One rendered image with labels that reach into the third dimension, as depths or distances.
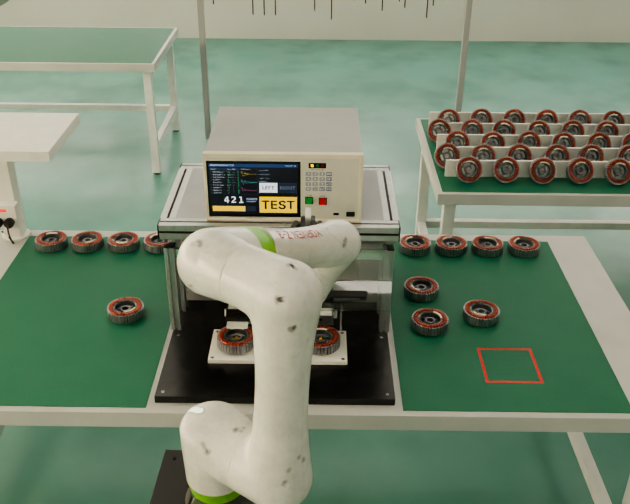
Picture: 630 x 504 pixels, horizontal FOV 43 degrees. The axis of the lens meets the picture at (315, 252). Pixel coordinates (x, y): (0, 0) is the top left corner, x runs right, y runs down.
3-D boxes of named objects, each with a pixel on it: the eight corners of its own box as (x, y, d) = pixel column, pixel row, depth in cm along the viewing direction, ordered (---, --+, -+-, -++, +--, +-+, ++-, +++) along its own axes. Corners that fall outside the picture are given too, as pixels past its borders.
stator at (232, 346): (254, 356, 225) (254, 345, 223) (215, 355, 225) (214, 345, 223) (257, 333, 234) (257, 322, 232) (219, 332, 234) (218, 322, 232)
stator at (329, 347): (341, 356, 225) (342, 345, 223) (302, 357, 224) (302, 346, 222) (338, 333, 235) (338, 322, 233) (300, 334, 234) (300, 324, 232)
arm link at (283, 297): (283, 538, 148) (295, 292, 122) (217, 497, 156) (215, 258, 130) (323, 496, 157) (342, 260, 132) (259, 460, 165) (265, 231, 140)
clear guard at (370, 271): (391, 311, 205) (393, 292, 202) (298, 310, 205) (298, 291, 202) (383, 249, 233) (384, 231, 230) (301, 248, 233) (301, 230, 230)
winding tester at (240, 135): (361, 222, 224) (363, 155, 214) (206, 221, 224) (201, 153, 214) (356, 167, 258) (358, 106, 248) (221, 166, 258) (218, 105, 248)
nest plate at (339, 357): (347, 365, 223) (347, 361, 223) (293, 364, 223) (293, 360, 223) (345, 333, 236) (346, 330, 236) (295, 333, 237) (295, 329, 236)
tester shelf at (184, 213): (399, 242, 224) (400, 227, 222) (158, 239, 224) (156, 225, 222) (388, 177, 262) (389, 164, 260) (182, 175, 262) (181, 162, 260)
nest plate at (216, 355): (261, 364, 224) (261, 360, 223) (207, 363, 224) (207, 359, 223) (264, 333, 237) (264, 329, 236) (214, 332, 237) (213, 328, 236)
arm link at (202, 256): (211, 312, 134) (225, 243, 131) (156, 286, 140) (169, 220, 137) (274, 297, 149) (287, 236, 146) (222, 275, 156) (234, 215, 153)
